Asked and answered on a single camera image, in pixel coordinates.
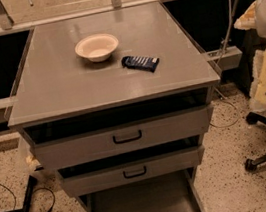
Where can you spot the upper grey drawer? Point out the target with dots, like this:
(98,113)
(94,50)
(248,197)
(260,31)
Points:
(80,149)

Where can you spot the white paper bowl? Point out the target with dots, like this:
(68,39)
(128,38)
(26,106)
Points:
(97,48)

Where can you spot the lower grey drawer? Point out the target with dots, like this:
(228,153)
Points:
(133,171)

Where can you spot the blue rxbar blueberry wrapper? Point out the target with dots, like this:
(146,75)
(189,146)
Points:
(148,64)

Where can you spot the grey drawer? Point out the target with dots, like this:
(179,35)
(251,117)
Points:
(133,171)
(80,149)

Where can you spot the grey drawer cabinet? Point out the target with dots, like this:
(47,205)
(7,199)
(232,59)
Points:
(62,95)

